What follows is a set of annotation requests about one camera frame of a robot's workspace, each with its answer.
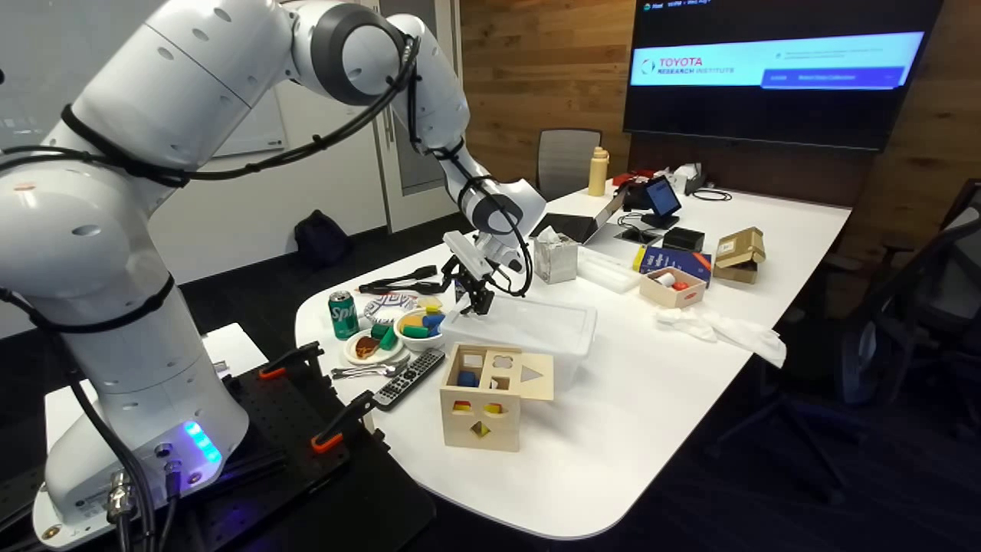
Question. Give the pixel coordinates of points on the flat white box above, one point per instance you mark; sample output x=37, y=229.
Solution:
x=584, y=204

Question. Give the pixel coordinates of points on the black orange bar clamp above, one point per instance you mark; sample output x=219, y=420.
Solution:
x=286, y=362
x=343, y=424

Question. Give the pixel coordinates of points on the white cube box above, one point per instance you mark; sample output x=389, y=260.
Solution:
x=557, y=256

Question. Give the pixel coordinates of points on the white bowl with coloured blocks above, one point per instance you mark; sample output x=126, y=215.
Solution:
x=420, y=325

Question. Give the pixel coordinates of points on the small wooden tray box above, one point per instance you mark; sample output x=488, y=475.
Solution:
x=672, y=288

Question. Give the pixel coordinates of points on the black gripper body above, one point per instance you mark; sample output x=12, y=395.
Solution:
x=485, y=270

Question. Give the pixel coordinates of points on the white bowl with brown toy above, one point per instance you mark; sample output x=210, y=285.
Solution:
x=370, y=350

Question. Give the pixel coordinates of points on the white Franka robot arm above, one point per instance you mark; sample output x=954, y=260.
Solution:
x=156, y=101

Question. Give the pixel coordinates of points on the black remote control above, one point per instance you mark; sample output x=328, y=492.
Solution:
x=408, y=377

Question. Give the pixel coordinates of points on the white crumpled tissue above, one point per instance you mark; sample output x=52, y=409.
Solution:
x=723, y=333

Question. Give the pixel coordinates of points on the black backpack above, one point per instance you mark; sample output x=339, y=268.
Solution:
x=322, y=239

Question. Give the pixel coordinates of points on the green cylinder block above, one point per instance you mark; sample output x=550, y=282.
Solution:
x=385, y=335

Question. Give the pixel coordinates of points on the small tablet on stand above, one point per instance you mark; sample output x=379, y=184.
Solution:
x=664, y=197

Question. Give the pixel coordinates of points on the small wooden crate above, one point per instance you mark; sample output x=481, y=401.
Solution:
x=740, y=252

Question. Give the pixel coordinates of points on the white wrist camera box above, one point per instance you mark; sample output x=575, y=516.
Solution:
x=464, y=249

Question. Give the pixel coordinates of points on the large wall tv monitor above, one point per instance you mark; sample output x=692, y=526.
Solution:
x=782, y=66

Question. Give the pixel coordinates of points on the wooden shape sorter box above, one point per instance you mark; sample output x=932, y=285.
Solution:
x=492, y=409

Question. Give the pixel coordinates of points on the green soda can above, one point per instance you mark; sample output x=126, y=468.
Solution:
x=345, y=315

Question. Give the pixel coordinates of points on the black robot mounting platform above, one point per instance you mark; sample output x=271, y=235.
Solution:
x=297, y=447

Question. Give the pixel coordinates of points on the small black box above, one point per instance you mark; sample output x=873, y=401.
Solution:
x=685, y=236

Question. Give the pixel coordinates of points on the black plastic tongs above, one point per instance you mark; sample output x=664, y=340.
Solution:
x=400, y=277

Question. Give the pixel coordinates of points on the blue snack package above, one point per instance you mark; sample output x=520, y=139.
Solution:
x=680, y=265

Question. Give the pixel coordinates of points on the big clear plastic lunchbox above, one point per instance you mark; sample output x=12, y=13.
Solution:
x=532, y=325

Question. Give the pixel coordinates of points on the black office chair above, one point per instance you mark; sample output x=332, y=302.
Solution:
x=921, y=307

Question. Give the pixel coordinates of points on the small clear plastic container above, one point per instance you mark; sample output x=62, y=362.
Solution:
x=615, y=270

